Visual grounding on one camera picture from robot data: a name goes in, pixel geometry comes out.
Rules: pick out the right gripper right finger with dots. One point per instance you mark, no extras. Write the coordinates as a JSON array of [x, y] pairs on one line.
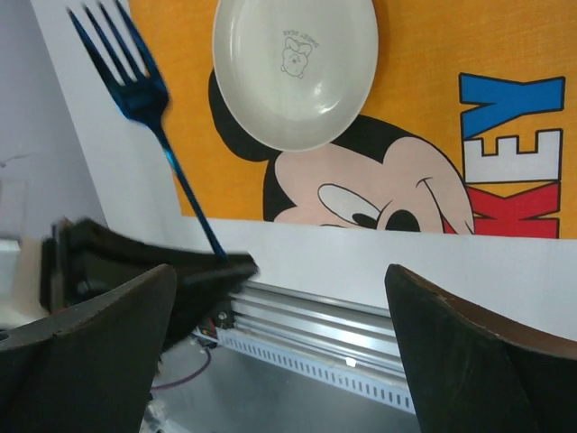
[[469, 369]]

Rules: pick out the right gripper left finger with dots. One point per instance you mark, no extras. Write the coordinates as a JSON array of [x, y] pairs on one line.
[[88, 368]]

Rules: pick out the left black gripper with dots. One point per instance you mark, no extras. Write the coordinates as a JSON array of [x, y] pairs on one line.
[[84, 259]]

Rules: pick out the blue metallic fork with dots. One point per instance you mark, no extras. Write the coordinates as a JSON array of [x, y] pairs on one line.
[[143, 98]]

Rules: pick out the cream ceramic plate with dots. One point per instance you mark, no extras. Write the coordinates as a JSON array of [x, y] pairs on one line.
[[295, 74]]

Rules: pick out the orange Mickey Mouse placemat cloth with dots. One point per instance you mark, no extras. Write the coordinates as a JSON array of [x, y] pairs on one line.
[[469, 127]]

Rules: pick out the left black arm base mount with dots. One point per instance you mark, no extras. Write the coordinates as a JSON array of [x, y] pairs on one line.
[[219, 317]]

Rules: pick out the slotted grey cable duct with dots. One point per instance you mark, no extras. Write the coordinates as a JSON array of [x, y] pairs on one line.
[[380, 387]]

